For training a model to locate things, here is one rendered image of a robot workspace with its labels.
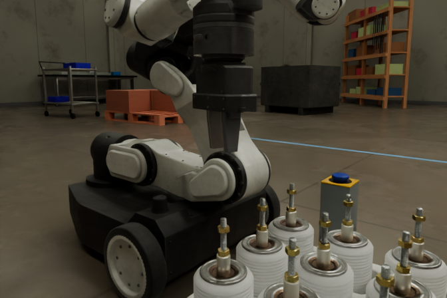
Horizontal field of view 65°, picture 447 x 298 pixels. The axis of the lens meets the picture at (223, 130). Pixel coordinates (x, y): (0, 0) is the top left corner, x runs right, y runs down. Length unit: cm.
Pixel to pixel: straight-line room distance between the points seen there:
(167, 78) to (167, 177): 31
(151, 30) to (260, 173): 49
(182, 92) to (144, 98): 406
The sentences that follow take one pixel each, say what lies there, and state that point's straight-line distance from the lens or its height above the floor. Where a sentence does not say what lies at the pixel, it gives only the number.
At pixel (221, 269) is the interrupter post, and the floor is 26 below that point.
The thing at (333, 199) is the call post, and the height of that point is 28.
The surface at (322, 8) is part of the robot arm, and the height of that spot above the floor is 76.
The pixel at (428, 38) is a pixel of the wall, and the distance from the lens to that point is 994.
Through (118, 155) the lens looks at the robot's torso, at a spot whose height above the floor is 31.
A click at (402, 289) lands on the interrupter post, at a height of 26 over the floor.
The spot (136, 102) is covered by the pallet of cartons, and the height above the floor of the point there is 26.
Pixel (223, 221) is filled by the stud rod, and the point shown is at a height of 34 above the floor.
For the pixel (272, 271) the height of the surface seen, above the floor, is 22.
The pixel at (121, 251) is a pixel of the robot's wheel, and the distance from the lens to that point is 97.
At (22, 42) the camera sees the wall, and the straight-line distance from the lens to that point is 944.
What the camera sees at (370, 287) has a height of 25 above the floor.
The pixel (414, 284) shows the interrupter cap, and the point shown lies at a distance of 63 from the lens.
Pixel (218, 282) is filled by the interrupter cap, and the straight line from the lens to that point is 57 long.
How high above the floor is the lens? 55
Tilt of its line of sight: 8 degrees down
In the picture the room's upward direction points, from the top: straight up
